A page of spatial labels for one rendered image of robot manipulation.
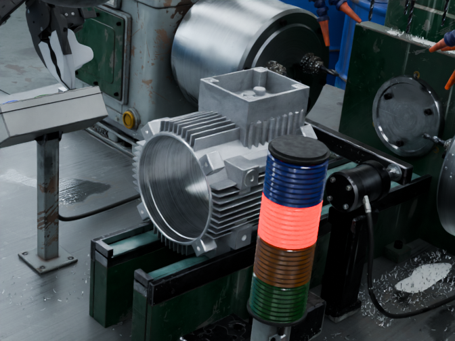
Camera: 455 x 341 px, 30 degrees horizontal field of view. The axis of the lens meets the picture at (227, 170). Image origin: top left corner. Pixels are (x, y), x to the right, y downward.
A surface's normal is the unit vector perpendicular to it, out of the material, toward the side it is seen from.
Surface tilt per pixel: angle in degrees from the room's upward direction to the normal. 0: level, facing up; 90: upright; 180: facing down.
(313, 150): 0
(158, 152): 107
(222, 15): 39
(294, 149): 0
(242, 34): 47
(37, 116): 53
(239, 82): 90
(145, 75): 89
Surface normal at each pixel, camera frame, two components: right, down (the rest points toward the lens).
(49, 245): 0.67, 0.37
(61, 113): 0.59, -0.24
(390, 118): -0.73, 0.22
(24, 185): 0.09, -0.90
